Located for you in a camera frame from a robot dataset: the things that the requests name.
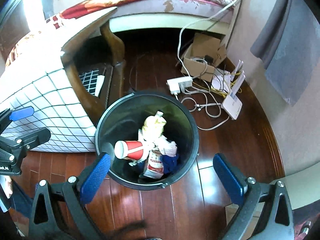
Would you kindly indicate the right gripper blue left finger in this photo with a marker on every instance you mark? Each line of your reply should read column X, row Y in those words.
column 92, row 177

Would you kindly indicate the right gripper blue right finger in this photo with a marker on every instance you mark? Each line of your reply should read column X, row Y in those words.
column 231, row 178

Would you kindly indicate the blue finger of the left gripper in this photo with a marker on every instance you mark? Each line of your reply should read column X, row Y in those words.
column 21, row 113
column 32, row 139

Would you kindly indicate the red paper cup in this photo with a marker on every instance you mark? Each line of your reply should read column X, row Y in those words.
column 129, row 150

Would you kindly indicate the blue cloth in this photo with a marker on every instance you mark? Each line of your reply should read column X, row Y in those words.
column 170, row 164

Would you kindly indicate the black trash bin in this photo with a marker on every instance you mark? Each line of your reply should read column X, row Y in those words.
column 121, row 122

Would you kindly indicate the white black grid tablecloth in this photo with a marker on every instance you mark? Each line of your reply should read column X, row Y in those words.
column 38, row 78

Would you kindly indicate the white red carton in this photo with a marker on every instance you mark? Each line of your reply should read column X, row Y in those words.
column 154, row 168

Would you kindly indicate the white wifi router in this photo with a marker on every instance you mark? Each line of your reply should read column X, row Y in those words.
column 231, row 103

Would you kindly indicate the yellowish plastic bottle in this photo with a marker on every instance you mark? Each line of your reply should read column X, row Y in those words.
column 153, row 127

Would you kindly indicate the white power strip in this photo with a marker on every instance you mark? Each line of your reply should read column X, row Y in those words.
column 176, row 85

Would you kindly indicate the cardboard box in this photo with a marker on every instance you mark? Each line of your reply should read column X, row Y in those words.
column 203, row 56

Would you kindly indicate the grey curtain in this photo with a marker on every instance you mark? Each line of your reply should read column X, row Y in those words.
column 288, row 46

